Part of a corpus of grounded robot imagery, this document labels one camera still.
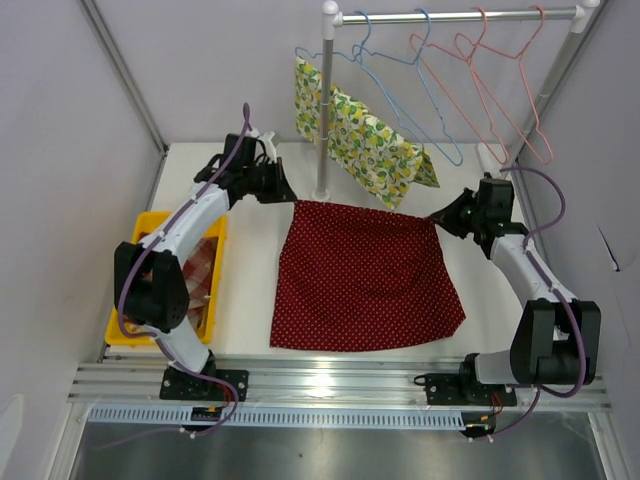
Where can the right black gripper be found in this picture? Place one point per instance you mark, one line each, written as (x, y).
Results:
(450, 213)

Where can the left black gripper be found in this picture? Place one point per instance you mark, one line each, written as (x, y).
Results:
(280, 191)

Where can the lemon print skirt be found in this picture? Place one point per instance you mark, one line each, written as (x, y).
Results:
(379, 158)

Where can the red polka dot skirt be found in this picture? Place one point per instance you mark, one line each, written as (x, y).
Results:
(355, 279)

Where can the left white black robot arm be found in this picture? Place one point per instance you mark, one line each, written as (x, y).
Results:
(150, 295)

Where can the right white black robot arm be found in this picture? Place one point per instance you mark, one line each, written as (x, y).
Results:
(556, 342)

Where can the red plaid cloth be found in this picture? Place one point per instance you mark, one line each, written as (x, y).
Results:
(198, 274)

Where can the yellow plastic tray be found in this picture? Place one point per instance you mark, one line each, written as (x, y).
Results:
(145, 224)

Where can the clothes rack metal white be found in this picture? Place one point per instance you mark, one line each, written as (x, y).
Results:
(578, 15)

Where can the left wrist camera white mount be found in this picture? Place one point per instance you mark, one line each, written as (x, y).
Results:
(268, 142)

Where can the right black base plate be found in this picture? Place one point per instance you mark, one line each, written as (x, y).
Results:
(448, 389)

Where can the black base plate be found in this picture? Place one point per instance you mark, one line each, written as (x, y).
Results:
(448, 389)
(180, 386)

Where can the aluminium mounting rail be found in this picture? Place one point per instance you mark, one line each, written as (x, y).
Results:
(318, 381)

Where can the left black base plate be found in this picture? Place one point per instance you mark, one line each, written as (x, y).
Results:
(180, 386)

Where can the white slotted cable duct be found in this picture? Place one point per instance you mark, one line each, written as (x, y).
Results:
(280, 417)

